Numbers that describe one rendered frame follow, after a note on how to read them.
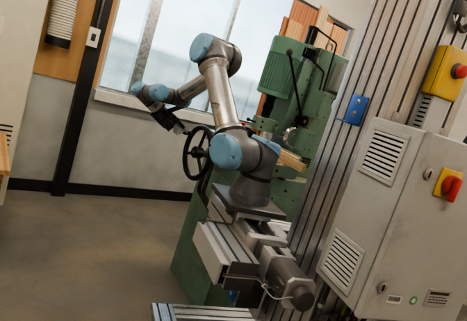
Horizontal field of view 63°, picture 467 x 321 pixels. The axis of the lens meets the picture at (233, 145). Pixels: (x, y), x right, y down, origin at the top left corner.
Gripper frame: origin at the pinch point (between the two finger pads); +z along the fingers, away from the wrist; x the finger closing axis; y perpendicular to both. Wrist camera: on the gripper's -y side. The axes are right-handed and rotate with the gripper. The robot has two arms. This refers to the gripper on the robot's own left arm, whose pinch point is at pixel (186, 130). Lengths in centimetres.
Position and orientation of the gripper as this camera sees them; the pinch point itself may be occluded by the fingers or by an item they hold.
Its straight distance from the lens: 196.3
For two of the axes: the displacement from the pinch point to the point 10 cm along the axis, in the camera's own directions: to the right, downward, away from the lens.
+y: -6.6, 7.4, -1.5
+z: 5.5, 6.1, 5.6
